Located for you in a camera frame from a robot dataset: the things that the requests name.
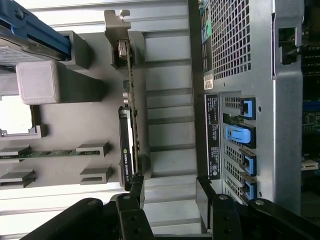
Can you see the white expansion slot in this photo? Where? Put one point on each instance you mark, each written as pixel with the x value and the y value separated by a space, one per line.
pixel 310 165

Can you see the open PC case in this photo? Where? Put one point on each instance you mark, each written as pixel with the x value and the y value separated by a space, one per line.
pixel 275 125

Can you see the silver CPU chip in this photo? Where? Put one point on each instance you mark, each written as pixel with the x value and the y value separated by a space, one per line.
pixel 15 115

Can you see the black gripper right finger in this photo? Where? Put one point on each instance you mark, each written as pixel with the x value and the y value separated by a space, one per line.
pixel 225 220

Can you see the grey parts rack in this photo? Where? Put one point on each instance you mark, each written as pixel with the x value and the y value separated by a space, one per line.
pixel 75 120

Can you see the blue slot latch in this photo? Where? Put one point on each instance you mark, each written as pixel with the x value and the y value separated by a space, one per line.
pixel 250 190
pixel 248 163
pixel 248 108
pixel 237 134

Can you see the green motherboard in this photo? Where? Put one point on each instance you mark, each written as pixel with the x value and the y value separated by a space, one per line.
pixel 311 120

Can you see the green RAM stick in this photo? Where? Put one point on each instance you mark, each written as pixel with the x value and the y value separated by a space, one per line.
pixel 50 153

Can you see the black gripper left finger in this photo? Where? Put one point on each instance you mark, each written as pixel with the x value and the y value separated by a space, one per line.
pixel 75 222

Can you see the hard disk with blue carrier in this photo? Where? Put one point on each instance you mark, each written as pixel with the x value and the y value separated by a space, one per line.
pixel 37 32

